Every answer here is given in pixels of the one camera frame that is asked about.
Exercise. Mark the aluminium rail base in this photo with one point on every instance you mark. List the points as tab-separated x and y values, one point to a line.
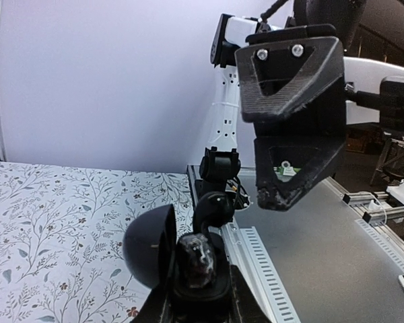
319	261

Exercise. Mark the floral patterned table mat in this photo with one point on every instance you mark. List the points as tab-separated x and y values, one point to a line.
61	240

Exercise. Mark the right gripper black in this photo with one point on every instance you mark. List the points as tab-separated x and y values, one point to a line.
292	92

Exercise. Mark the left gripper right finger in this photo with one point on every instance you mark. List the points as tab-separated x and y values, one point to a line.
244	307

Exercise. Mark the black earbud charging case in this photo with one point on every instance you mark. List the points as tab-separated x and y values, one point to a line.
149	250

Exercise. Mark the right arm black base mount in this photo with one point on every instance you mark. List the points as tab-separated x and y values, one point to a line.
233	188

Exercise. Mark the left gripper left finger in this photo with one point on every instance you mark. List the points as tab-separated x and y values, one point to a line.
156	308

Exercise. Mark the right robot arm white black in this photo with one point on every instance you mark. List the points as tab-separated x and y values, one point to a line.
368	84

